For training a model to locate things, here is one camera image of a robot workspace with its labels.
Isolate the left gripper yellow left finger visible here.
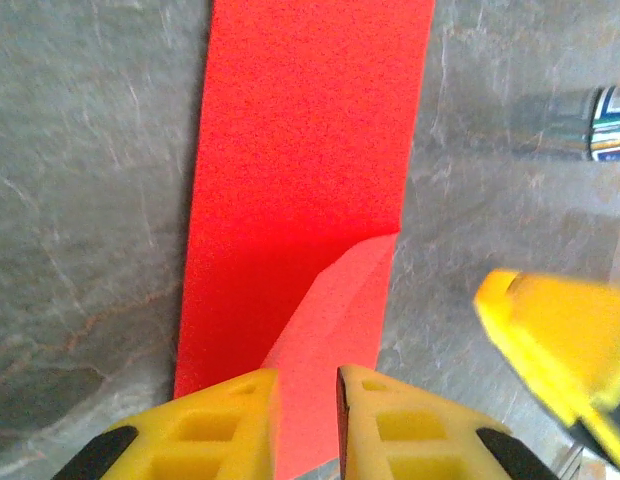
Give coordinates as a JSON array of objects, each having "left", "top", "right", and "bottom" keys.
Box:
[{"left": 52, "top": 368, "right": 281, "bottom": 480}]

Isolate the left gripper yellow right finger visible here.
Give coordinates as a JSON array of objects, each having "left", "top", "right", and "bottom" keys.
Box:
[{"left": 336, "top": 364, "right": 559, "bottom": 480}]

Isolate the clear pencil tube blue lid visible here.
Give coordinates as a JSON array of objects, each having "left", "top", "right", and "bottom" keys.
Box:
[{"left": 587, "top": 85, "right": 620, "bottom": 164}]

